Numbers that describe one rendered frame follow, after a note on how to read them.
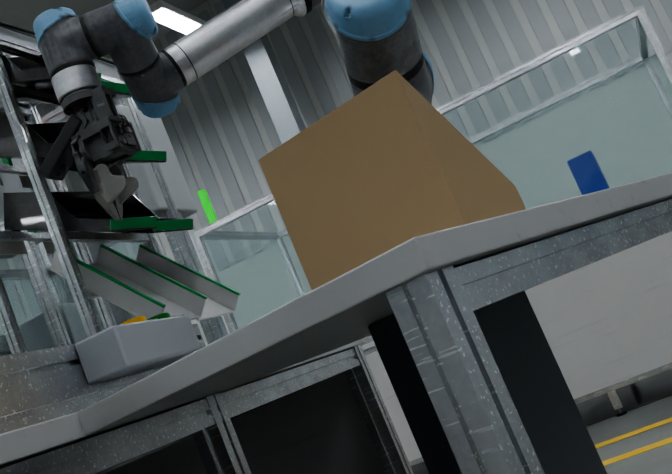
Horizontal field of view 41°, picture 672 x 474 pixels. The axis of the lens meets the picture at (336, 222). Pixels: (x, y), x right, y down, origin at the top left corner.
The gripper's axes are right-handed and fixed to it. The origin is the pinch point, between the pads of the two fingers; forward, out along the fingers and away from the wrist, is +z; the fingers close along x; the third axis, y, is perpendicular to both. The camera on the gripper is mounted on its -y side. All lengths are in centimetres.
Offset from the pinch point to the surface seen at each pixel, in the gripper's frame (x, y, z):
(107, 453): -31.5, 6.7, 35.7
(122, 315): 114, -76, -5
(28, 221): 21.0, -30.4, -13.0
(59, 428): -40, 8, 31
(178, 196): 172, -72, -47
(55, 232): 17.1, -22.8, -7.2
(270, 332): -48, 40, 32
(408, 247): -55, 56, 30
